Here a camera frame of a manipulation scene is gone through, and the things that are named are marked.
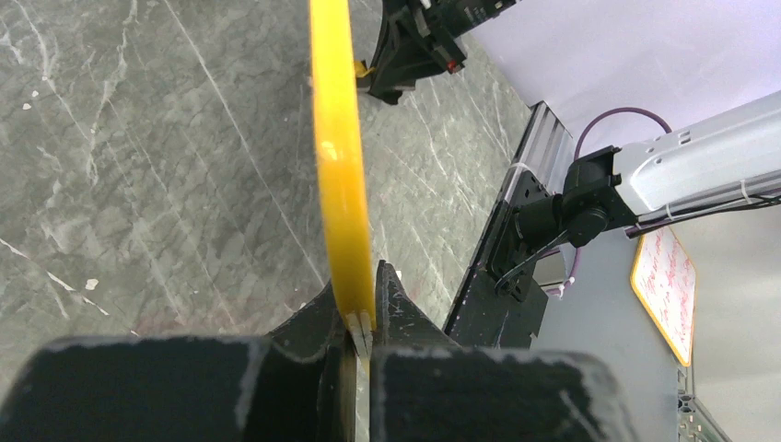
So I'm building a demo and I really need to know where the spare yellow framed whiteboard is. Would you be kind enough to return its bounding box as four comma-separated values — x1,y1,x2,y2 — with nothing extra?
629,227,697,367

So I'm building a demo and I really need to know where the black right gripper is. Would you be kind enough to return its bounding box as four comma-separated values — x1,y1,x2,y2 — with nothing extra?
365,0,517,105

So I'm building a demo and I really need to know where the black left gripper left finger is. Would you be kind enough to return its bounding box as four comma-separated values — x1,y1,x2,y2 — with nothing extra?
1,286,356,441

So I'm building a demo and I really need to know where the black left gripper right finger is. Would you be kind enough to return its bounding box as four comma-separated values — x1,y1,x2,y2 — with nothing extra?
368,261,637,441

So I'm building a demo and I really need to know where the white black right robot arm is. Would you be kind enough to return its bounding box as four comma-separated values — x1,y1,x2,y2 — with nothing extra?
356,1,780,296

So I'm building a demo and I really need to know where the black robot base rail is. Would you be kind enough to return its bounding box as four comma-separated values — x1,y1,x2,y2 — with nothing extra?
444,101,575,348

